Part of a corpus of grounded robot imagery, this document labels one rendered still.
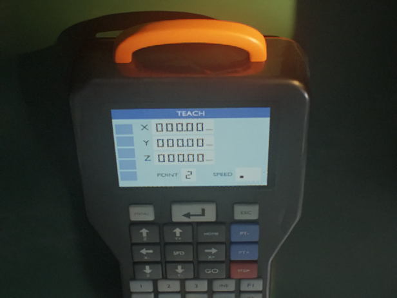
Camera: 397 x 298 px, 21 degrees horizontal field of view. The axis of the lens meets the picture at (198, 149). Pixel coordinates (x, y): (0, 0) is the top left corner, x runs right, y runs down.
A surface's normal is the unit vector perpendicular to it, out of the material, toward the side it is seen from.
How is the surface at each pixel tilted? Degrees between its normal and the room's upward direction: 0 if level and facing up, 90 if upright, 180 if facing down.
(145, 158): 0
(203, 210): 0
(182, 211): 0
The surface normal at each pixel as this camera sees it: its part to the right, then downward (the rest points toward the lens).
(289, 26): 0.00, 0.74
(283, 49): 0.11, -0.67
